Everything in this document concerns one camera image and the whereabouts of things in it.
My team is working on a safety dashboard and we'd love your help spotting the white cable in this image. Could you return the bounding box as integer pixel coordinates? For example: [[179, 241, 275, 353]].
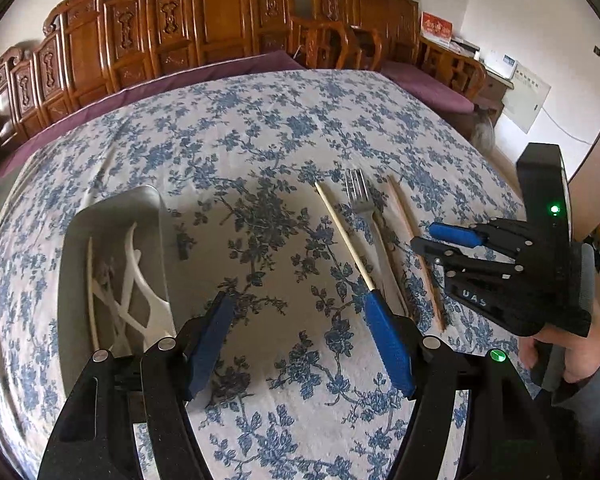
[[544, 105, 597, 147]]

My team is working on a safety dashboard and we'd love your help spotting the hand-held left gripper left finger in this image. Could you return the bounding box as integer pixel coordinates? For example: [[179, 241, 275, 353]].
[[37, 291, 236, 480]]

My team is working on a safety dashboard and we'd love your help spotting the person's right forearm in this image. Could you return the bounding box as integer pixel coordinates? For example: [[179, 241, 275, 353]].
[[550, 340, 600, 461]]

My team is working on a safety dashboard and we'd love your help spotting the long carved wooden sofa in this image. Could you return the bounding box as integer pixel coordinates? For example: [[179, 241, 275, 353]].
[[0, 0, 361, 161]]

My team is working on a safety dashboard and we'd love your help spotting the person's right hand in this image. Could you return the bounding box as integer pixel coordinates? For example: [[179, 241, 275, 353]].
[[520, 305, 600, 392]]

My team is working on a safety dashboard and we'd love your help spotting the purple sofa cushion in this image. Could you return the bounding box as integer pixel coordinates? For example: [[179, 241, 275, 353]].
[[0, 50, 306, 201]]

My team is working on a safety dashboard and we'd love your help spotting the brown wooden chopstick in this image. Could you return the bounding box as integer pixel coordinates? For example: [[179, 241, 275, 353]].
[[386, 175, 448, 333]]

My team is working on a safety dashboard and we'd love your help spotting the wooden side table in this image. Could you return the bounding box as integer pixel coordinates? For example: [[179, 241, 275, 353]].
[[472, 42, 516, 113]]

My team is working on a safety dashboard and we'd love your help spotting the purple armchair cushion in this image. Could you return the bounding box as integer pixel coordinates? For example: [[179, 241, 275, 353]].
[[380, 60, 477, 116]]

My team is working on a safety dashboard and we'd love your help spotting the cream chopstick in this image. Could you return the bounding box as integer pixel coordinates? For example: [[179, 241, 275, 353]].
[[86, 237, 101, 353], [314, 181, 378, 295]]

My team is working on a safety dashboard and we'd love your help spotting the brown wooden board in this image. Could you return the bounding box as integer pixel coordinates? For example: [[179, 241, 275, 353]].
[[567, 125, 600, 246]]

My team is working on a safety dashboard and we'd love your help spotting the metal fork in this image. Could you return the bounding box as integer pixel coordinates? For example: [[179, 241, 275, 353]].
[[345, 168, 412, 318]]

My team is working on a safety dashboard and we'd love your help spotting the grey plastic tray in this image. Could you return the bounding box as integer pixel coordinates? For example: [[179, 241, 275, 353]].
[[57, 185, 181, 401]]

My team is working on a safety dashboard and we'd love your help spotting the red gift box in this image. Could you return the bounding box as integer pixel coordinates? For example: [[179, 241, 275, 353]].
[[420, 11, 453, 45]]

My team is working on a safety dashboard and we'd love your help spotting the grey plastic bag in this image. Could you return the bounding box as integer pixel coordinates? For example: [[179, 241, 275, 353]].
[[469, 110, 498, 153]]

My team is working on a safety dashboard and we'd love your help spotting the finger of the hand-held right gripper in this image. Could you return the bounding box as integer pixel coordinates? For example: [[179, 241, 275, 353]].
[[428, 220, 531, 251], [410, 236, 521, 281]]

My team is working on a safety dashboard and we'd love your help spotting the white wall panel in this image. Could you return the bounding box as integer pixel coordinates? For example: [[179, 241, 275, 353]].
[[500, 60, 552, 134]]

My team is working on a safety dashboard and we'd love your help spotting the carved wooden armchair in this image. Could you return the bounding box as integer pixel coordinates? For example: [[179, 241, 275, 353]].
[[312, 0, 487, 106]]

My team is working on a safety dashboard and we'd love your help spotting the white electronic device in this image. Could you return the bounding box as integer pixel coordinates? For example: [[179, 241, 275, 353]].
[[495, 52, 518, 78]]

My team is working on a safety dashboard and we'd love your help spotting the blue floral tablecloth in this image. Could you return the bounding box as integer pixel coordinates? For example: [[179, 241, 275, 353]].
[[0, 67, 536, 480]]

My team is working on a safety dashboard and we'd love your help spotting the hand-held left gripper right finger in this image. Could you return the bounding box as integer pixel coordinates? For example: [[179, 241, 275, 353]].
[[364, 291, 563, 480]]

